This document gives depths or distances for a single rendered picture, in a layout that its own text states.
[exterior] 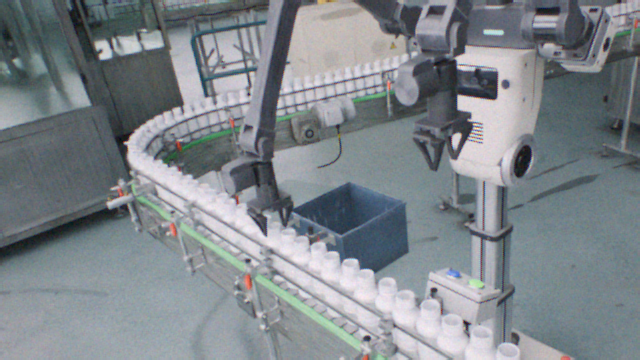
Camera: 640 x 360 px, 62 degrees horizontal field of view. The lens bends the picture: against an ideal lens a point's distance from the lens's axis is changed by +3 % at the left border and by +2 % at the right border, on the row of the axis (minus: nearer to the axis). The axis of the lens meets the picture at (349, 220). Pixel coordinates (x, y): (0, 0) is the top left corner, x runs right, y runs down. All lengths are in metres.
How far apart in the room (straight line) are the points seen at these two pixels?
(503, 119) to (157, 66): 5.42
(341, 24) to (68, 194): 2.85
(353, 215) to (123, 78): 4.60
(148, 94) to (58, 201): 2.45
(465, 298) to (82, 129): 3.59
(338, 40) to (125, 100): 2.51
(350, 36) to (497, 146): 4.02
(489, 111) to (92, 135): 3.39
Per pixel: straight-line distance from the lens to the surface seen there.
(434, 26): 0.97
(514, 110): 1.48
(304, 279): 1.34
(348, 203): 2.13
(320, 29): 5.30
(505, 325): 1.96
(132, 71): 6.46
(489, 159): 1.54
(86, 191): 4.46
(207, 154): 2.79
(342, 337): 1.26
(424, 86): 0.94
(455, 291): 1.18
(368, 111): 3.05
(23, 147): 4.30
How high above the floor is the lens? 1.82
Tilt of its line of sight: 29 degrees down
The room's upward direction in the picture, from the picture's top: 8 degrees counter-clockwise
